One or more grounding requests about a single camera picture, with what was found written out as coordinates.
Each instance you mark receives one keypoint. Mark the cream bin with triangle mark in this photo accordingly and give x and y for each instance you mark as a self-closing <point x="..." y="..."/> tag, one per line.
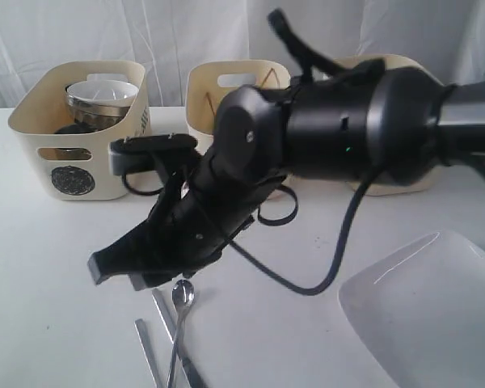
<point x="219" y="78"/>

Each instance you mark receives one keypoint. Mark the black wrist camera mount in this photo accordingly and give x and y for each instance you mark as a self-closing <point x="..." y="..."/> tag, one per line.
<point x="164" y="154"/>

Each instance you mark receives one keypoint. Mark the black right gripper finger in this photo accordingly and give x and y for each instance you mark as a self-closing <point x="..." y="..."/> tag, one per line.
<point x="149" y="275"/>
<point x="138" y="245"/>

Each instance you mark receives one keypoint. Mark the steel flat-handled fork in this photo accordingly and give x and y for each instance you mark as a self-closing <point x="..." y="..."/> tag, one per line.
<point x="144" y="338"/>

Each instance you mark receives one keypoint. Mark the wooden chopstick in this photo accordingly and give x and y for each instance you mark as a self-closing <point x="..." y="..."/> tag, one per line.
<point x="275" y="79"/>
<point x="212" y="102"/>

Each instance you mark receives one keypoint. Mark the white rectangular ceramic plate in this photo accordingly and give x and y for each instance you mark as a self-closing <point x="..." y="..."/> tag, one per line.
<point x="420" y="311"/>

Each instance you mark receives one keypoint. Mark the white backdrop curtain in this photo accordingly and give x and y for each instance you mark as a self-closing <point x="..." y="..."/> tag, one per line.
<point x="169" y="38"/>

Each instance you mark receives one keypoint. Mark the steel mug with wire handle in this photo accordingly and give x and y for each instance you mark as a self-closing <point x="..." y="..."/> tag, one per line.
<point x="73" y="153"/>

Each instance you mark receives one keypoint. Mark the white ceramic bowl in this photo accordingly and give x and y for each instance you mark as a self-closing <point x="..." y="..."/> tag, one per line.
<point x="104" y="92"/>

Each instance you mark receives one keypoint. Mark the steel table knife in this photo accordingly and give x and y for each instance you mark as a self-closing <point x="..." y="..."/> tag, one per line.
<point x="189" y="369"/>

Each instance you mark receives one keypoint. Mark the cream bin with circle mark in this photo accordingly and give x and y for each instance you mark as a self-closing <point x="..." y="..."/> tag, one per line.
<point x="43" y="110"/>

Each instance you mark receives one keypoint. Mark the steel spoon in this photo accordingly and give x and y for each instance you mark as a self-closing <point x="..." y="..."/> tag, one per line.
<point x="180" y="323"/>

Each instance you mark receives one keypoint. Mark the steel bowl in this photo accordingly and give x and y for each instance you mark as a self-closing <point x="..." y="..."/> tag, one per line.
<point x="98" y="114"/>

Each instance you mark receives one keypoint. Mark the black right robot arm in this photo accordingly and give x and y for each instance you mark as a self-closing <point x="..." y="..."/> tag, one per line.
<point x="361" y="125"/>

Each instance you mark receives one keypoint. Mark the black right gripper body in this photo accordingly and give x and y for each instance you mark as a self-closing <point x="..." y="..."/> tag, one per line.
<point x="197" y="227"/>

